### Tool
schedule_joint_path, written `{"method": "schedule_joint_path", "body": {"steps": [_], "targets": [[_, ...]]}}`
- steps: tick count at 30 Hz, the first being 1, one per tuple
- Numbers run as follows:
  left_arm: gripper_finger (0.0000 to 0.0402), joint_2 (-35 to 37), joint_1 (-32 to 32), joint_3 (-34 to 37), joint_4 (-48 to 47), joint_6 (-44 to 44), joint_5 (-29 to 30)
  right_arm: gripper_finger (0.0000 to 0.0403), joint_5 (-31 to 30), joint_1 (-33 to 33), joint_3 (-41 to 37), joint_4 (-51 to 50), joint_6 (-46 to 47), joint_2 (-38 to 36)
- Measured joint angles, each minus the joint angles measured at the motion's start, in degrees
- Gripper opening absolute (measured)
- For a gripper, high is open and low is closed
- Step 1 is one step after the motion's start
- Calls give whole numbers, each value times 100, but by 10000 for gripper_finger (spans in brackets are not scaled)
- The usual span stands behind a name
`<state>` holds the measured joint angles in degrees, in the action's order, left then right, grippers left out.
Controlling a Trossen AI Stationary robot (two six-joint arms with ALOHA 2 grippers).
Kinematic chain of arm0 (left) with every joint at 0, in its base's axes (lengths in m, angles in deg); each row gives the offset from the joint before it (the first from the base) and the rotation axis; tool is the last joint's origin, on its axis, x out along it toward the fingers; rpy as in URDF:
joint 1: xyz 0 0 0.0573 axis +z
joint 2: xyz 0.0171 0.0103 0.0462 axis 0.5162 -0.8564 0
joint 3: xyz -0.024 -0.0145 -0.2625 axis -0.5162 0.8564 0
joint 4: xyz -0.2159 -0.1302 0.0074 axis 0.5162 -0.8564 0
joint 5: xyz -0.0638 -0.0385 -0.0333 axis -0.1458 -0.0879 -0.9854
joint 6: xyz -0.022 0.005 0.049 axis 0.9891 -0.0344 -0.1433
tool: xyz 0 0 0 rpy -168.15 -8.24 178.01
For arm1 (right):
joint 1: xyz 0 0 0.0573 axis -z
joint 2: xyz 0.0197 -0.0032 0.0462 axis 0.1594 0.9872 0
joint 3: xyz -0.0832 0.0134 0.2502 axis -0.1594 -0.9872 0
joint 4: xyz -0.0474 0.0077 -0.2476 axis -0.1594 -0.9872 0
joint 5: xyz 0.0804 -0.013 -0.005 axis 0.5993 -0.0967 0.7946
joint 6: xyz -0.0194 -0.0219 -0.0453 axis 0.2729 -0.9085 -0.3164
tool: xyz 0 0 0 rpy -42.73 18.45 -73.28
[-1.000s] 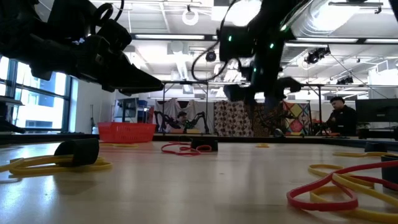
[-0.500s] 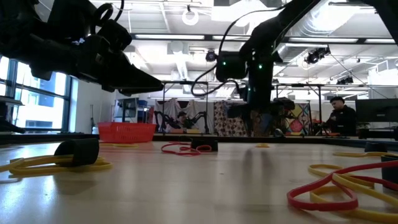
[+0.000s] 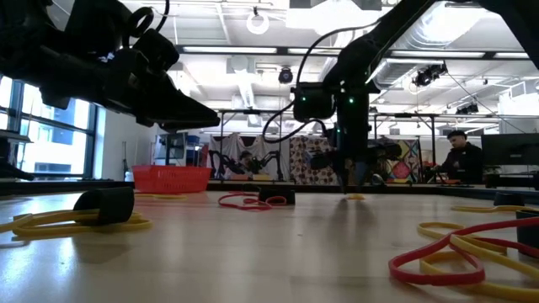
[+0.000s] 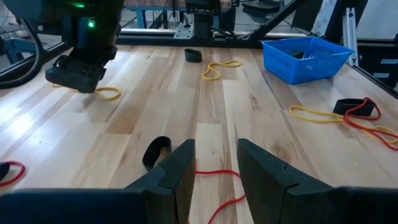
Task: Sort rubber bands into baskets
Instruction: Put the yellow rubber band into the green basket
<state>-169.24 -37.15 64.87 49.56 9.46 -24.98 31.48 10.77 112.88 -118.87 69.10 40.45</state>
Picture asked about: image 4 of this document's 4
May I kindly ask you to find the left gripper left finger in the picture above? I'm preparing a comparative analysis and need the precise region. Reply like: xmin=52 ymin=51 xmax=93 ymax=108
xmin=0 ymin=138 xmax=197 ymax=224

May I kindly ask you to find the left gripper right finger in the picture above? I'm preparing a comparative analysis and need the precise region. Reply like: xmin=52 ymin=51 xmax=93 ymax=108
xmin=237 ymin=138 xmax=398 ymax=224

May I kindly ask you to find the wide black rubber band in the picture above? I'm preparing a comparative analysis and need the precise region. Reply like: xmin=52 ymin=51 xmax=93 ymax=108
xmin=184 ymin=48 xmax=203 ymax=63
xmin=0 ymin=162 xmax=11 ymax=182
xmin=142 ymin=136 xmax=172 ymax=172
xmin=332 ymin=98 xmax=376 ymax=117

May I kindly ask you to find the thin yellow rubber band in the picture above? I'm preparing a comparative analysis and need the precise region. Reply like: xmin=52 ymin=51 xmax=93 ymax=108
xmin=50 ymin=82 xmax=123 ymax=101
xmin=201 ymin=59 xmax=243 ymax=82
xmin=289 ymin=105 xmax=398 ymax=144

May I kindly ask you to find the thin red rubber band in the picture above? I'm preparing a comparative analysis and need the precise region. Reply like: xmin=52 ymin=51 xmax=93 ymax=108
xmin=188 ymin=169 xmax=247 ymax=224
xmin=341 ymin=96 xmax=398 ymax=152
xmin=0 ymin=161 xmax=26 ymax=188

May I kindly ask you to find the blue-legged background table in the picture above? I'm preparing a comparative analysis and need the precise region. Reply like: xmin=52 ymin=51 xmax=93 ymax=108
xmin=124 ymin=0 xmax=237 ymax=30

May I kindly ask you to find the blue plastic basket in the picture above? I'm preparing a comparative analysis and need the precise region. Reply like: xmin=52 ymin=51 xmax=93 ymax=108
xmin=261 ymin=36 xmax=356 ymax=85

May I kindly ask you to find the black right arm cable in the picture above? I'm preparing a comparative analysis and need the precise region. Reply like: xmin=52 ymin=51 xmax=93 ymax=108
xmin=0 ymin=17 xmax=44 ymax=90

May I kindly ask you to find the blue metal frame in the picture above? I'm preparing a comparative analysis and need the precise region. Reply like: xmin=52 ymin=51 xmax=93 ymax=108
xmin=3 ymin=36 xmax=37 ymax=65

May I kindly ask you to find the silver arm base bracket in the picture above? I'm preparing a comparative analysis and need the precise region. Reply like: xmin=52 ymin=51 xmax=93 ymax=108
xmin=173 ymin=22 xmax=196 ymax=40

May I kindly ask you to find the silver aluminium post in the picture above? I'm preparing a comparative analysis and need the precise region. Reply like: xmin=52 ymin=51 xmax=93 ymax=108
xmin=341 ymin=6 xmax=359 ymax=68

